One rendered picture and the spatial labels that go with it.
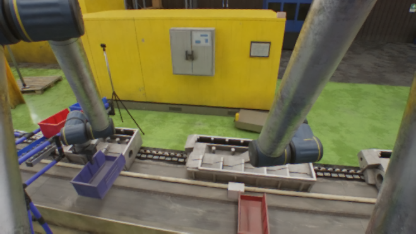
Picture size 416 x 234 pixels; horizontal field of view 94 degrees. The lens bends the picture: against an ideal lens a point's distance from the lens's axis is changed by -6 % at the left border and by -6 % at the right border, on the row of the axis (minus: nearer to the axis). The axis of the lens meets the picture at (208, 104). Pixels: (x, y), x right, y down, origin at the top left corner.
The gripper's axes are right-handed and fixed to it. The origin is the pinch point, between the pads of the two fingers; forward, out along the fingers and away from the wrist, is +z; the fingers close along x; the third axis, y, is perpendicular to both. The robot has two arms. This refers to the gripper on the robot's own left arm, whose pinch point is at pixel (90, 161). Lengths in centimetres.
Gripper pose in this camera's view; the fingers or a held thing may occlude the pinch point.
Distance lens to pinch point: 169.5
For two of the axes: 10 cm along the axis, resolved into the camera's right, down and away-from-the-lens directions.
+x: -9.9, -0.7, 1.4
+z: 0.1, 8.8, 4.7
